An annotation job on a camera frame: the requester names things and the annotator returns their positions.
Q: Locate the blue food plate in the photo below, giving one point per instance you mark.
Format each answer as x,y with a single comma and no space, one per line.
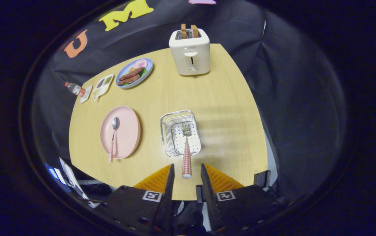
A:
147,67

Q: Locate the clear water bottle red label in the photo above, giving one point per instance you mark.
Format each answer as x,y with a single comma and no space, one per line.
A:
75,88

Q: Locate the pink round plate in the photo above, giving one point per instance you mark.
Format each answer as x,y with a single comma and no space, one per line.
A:
127,131

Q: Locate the brown toast slice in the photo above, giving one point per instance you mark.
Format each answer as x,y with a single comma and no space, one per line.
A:
183,31
194,31

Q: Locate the pink ham slice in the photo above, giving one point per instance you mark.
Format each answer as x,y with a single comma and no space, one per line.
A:
140,63

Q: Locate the white flat panel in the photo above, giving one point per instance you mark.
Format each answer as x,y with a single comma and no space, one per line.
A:
71,178

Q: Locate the brown meat patty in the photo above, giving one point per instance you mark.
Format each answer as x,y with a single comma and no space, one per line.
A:
132,73
129,79

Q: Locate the white compartment condiment tray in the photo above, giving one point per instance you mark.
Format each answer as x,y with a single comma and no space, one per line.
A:
103,86

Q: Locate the cream white toaster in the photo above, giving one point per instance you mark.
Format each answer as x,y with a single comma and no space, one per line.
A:
189,62

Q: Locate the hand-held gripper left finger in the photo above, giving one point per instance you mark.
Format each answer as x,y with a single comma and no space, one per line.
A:
167,196

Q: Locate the black table bracket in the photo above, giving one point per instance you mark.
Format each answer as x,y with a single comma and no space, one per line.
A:
262,179
199,193

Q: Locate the blue lit screen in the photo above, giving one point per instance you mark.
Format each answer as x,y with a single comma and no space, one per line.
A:
55,175

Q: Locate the black backdrop cloth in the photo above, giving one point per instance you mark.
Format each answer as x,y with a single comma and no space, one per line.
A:
289,98

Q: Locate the white square coaster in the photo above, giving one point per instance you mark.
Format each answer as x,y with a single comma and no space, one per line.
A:
87,95

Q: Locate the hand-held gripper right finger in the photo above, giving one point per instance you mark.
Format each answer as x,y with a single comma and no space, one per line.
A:
207,196

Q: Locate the green lettuce leaf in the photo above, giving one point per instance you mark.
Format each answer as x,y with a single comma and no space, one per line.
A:
144,72

